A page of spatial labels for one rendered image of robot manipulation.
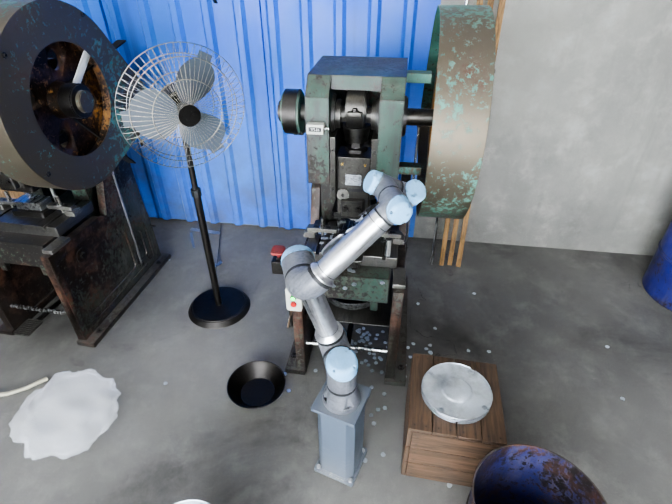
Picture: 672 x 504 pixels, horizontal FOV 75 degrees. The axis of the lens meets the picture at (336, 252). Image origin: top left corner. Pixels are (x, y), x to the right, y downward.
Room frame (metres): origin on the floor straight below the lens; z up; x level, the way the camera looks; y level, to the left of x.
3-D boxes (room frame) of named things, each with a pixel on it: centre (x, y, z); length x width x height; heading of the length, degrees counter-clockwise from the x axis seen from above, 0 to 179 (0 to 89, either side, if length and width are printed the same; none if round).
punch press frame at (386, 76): (2.01, -0.11, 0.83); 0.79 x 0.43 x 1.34; 172
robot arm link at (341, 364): (1.10, -0.02, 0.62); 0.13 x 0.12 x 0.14; 12
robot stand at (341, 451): (1.10, -0.02, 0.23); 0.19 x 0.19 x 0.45; 66
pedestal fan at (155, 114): (2.47, 0.73, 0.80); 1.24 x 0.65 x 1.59; 172
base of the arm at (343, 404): (1.10, -0.02, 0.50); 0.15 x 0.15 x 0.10
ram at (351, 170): (1.83, -0.08, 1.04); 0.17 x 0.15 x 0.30; 172
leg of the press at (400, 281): (1.97, -0.38, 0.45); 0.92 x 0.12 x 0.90; 172
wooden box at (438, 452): (1.19, -0.51, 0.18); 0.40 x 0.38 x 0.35; 169
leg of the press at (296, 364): (2.04, 0.15, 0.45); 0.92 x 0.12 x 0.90; 172
